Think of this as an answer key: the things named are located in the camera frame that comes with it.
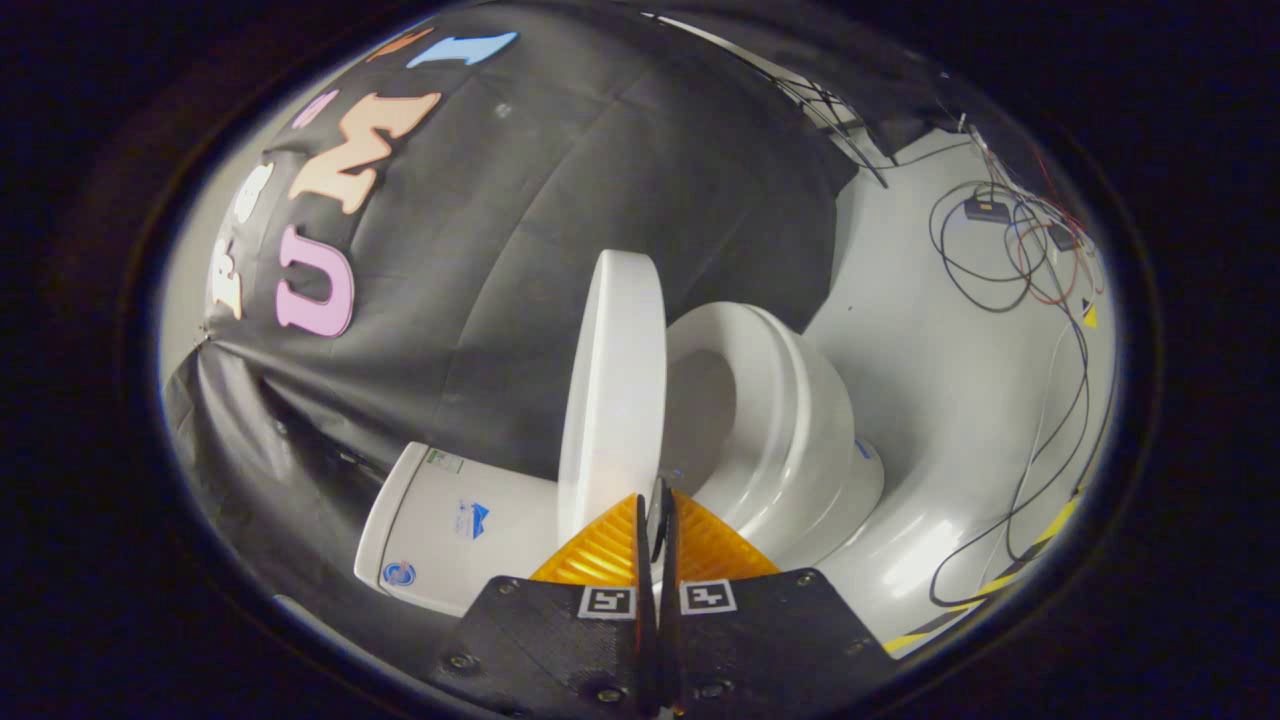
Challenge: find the white toilet lid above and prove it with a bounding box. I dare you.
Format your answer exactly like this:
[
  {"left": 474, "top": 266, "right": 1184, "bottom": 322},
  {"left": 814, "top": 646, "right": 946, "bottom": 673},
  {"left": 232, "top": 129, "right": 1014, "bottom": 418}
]
[{"left": 556, "top": 250, "right": 669, "bottom": 546}]

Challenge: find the white toilet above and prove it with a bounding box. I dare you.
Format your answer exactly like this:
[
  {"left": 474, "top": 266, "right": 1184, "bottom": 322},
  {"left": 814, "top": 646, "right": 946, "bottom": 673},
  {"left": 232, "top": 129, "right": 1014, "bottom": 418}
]
[{"left": 354, "top": 300, "right": 887, "bottom": 618}]

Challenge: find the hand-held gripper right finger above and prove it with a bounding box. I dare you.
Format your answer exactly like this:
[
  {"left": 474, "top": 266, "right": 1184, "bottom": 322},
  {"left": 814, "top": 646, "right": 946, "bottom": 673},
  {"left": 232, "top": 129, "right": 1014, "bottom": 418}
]
[{"left": 658, "top": 480, "right": 901, "bottom": 717}]

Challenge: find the yellow and black floor tape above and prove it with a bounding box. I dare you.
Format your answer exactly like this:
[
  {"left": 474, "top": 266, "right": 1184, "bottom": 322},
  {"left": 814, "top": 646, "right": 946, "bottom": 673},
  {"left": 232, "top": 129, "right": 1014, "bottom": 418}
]
[{"left": 884, "top": 494, "right": 1083, "bottom": 653}]

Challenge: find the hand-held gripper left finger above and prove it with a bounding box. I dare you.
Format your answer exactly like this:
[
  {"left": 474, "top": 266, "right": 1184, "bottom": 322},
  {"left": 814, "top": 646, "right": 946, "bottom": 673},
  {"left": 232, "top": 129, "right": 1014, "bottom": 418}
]
[{"left": 435, "top": 493, "right": 661, "bottom": 717}]

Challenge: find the long black floor cable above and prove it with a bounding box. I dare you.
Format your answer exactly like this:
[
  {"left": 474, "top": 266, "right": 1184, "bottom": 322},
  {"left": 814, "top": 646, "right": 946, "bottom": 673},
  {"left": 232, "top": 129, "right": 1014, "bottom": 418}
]
[{"left": 928, "top": 300, "right": 1123, "bottom": 609}]

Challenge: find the black backdrop cloth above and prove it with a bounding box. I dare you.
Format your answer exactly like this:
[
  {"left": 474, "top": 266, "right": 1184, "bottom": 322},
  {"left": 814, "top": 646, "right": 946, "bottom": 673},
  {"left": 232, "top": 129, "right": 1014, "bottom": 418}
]
[{"left": 163, "top": 3, "right": 966, "bottom": 656}]

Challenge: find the red cable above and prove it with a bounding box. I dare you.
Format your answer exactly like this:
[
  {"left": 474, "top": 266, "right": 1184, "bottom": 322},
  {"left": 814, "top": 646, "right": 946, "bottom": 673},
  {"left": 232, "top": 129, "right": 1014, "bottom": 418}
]
[{"left": 1012, "top": 148, "right": 1103, "bottom": 307}]

